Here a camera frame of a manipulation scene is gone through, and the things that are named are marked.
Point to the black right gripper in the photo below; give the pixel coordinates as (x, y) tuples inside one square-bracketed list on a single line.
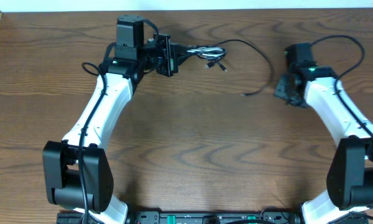
[(279, 91)]

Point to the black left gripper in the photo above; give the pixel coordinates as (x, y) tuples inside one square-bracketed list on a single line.
[(166, 55)]

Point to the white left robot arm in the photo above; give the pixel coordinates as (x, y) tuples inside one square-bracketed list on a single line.
[(76, 169)]

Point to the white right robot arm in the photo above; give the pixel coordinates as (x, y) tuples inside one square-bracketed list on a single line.
[(349, 182)]

